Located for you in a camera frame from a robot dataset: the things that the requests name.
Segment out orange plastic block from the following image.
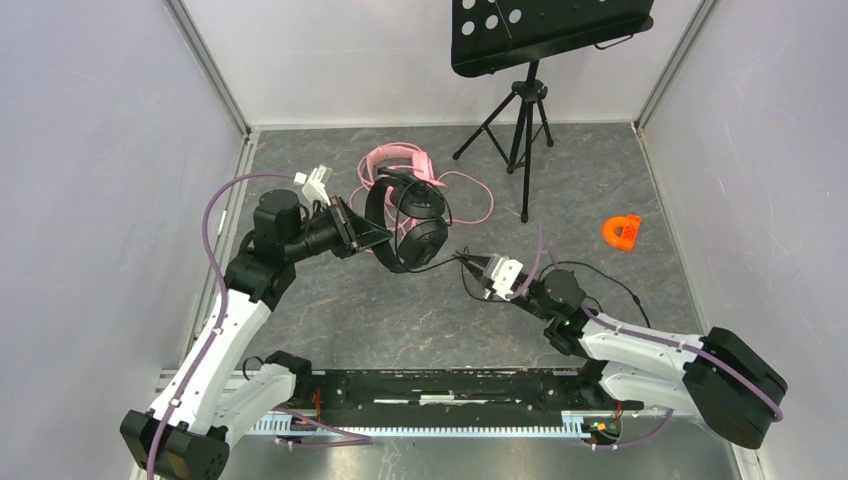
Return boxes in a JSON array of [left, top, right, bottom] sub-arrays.
[[601, 214, 641, 252]]

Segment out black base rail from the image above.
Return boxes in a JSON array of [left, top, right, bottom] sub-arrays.
[[273, 368, 644, 429]]

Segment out black headphone cable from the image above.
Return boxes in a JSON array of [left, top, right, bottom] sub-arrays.
[[390, 173, 654, 329]]

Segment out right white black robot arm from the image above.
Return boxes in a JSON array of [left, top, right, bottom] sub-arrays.
[[457, 252, 788, 450]]

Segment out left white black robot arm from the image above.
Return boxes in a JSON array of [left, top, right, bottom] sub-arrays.
[[120, 189, 391, 479]]

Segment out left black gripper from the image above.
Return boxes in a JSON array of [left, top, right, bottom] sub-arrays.
[[284, 194, 393, 262]]

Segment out pink headphones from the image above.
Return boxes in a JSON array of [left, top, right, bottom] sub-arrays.
[[356, 142, 443, 190]]

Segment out black music stand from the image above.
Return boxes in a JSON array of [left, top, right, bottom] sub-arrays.
[[450, 0, 654, 222]]

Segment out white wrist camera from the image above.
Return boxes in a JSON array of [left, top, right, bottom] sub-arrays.
[[482, 254, 523, 300], [293, 164, 332, 206]]

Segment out black headphones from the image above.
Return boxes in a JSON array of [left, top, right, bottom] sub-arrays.
[[364, 167, 452, 273]]

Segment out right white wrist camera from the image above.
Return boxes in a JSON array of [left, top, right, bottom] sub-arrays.
[[482, 254, 523, 300]]

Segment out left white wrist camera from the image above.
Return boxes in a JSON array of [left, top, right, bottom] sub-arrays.
[[293, 164, 332, 206]]

